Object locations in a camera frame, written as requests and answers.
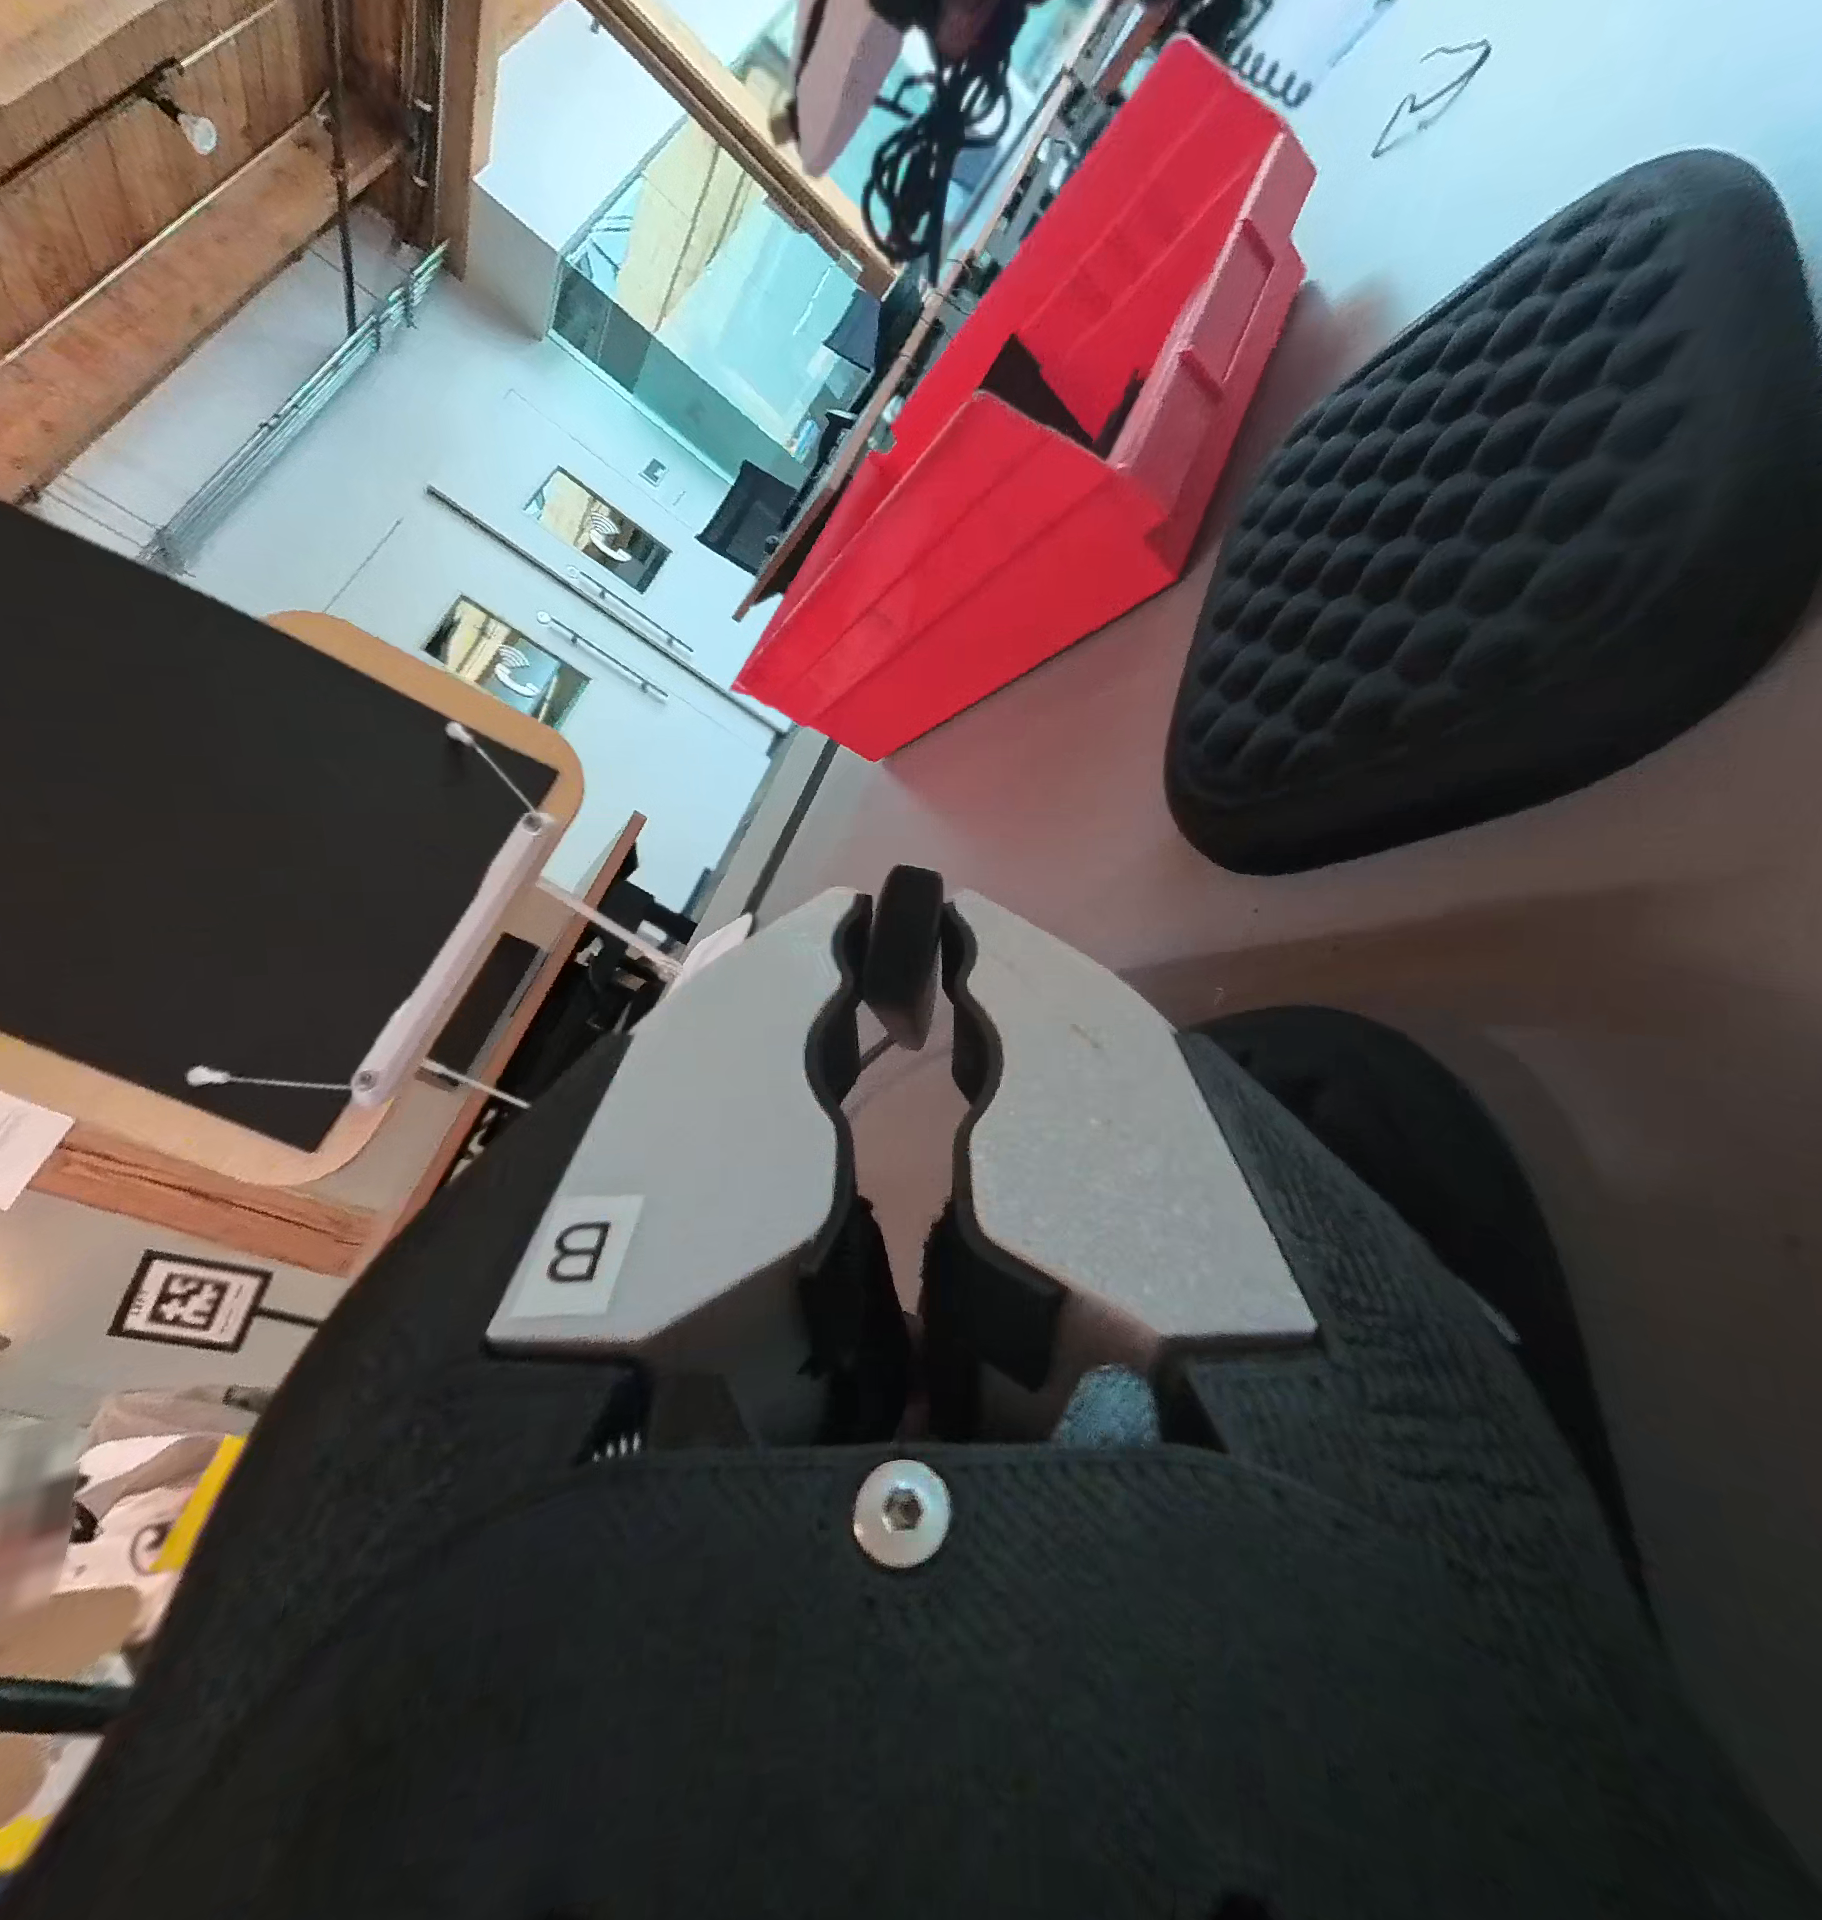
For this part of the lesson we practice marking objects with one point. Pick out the black and white marker tag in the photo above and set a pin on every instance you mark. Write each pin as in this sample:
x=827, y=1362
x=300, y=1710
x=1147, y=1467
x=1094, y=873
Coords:
x=191, y=1298

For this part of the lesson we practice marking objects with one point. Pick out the ceiling spot lamp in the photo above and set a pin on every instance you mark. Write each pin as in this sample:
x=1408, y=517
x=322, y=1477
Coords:
x=191, y=127

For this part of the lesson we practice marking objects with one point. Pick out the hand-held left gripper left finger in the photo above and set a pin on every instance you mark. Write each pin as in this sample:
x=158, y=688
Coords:
x=687, y=1110

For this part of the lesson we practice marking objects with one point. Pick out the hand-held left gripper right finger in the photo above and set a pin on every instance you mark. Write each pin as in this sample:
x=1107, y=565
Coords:
x=1107, y=1156

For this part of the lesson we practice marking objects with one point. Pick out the door window with logo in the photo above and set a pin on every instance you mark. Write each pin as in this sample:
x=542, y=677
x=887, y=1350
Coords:
x=598, y=528
x=507, y=661

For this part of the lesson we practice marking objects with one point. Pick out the white board stand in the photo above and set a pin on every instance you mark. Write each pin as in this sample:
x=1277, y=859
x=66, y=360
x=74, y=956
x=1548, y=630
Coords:
x=453, y=960

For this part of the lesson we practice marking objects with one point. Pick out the black office chair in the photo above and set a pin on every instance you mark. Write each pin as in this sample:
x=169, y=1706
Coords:
x=746, y=517

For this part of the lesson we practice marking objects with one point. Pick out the black board with wooden rim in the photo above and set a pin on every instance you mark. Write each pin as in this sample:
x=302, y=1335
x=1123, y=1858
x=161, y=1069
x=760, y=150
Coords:
x=177, y=811

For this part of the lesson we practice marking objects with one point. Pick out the black rod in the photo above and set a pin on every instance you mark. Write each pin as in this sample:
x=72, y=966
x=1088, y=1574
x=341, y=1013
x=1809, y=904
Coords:
x=27, y=1706

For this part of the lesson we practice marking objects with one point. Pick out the black dimpled foam pad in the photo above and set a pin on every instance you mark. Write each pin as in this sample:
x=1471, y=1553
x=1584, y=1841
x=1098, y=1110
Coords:
x=1511, y=511

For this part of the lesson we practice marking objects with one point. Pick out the metal pipe bundle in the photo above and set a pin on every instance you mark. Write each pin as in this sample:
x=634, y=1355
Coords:
x=312, y=391

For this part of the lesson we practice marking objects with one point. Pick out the yellow flat item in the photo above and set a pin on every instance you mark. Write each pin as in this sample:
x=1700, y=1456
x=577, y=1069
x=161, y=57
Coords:
x=197, y=1501

